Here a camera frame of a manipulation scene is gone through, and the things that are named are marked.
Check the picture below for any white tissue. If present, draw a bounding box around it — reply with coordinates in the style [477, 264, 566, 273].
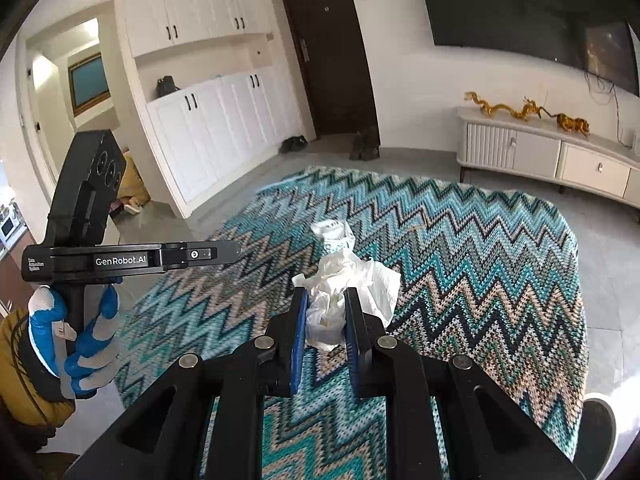
[292, 253, 403, 354]

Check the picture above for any yellow jacket forearm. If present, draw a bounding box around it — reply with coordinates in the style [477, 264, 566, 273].
[1, 308, 75, 431]

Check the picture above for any blue white gloved left hand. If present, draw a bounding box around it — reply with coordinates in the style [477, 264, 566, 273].
[27, 285, 119, 399]

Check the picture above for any white green-print plastic bag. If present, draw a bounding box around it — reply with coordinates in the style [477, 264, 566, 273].
[310, 219, 355, 256]

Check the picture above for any teal zigzag rug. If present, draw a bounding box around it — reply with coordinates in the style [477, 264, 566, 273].
[115, 166, 588, 456]

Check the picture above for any black shoes pair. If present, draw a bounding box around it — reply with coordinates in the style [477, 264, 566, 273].
[279, 136, 308, 155]

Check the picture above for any brown boots pair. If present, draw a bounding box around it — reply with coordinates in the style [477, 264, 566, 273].
[349, 126, 380, 162]

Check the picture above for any framed teal picture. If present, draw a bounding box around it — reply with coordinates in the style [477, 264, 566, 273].
[67, 53, 111, 117]

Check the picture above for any white lower shoe cabinet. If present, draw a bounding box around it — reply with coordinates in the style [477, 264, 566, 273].
[146, 66, 303, 218]

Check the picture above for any black handbag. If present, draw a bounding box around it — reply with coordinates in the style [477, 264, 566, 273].
[155, 75, 180, 99]

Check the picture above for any dark brown entrance door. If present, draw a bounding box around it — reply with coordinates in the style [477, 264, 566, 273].
[283, 0, 378, 136]

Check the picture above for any golden dragon figurine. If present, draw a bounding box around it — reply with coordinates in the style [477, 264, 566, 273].
[464, 91, 542, 122]

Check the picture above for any white TV cabinet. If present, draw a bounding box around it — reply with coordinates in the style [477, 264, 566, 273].
[457, 106, 639, 207]

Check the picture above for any golden tiger figurine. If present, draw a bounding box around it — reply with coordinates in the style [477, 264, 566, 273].
[552, 113, 590, 138]

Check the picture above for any white upper wall cabinet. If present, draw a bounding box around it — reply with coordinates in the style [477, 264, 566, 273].
[122, 0, 271, 58]

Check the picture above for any large black wall television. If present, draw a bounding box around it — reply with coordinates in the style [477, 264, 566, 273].
[425, 0, 639, 94]

